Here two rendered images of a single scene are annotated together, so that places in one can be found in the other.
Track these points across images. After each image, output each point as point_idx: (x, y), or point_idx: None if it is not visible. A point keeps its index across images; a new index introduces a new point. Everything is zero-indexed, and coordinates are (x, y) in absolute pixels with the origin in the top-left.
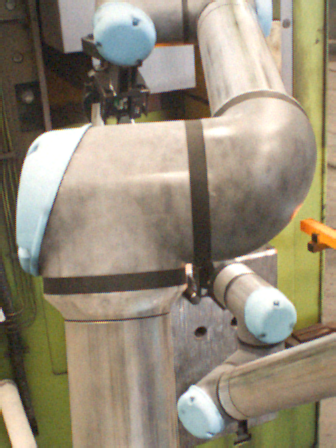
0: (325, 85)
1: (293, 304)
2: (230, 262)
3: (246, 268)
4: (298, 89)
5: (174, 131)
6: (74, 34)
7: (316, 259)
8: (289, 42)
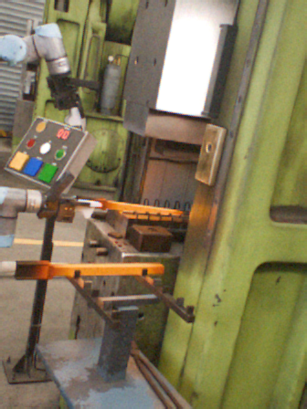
0: (238, 194)
1: (184, 359)
2: (42, 192)
3: (33, 193)
4: (227, 188)
5: None
6: (125, 90)
7: (204, 339)
8: (229, 149)
